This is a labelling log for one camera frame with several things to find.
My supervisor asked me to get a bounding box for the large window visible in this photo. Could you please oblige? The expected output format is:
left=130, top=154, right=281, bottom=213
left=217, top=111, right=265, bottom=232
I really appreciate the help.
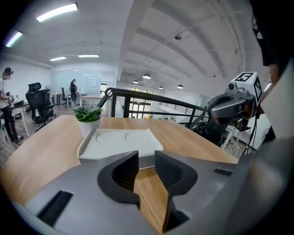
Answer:
left=128, top=87, right=154, bottom=119

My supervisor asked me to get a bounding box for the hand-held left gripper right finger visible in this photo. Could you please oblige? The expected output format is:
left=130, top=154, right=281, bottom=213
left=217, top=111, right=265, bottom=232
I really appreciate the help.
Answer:
left=154, top=150, right=238, bottom=233

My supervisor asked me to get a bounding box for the black office chair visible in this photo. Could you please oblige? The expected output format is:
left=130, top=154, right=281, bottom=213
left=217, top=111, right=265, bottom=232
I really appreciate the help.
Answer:
left=60, top=87, right=72, bottom=108
left=25, top=82, right=57, bottom=131

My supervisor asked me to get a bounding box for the white box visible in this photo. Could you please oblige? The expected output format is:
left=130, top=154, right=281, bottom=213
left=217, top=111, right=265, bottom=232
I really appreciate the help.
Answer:
left=76, top=128, right=164, bottom=162

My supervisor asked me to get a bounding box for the dark top desk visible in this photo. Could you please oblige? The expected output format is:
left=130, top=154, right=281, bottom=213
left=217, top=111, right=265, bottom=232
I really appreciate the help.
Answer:
left=9, top=101, right=31, bottom=138

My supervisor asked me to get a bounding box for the person's right hand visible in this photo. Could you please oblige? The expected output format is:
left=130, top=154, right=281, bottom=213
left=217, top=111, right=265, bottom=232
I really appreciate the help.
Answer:
left=238, top=103, right=254, bottom=119

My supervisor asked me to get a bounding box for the wooden top desk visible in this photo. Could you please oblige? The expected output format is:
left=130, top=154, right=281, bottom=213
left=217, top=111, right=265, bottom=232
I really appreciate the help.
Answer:
left=79, top=95, right=107, bottom=108

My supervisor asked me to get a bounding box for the green potted plant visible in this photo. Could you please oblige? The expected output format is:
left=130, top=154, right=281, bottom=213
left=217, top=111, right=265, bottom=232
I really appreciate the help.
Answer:
left=70, top=106, right=104, bottom=137

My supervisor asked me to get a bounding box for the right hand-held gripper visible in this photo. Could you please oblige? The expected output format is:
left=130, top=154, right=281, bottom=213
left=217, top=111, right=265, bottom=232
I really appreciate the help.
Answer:
left=207, top=72, right=263, bottom=133

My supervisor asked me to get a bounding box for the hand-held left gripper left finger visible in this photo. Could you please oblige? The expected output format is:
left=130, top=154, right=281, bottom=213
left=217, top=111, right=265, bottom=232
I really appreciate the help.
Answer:
left=24, top=150, right=159, bottom=234

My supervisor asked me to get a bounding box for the person's black clothing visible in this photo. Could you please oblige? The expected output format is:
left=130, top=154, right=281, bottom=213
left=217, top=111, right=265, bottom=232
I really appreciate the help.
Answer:
left=249, top=0, right=294, bottom=72

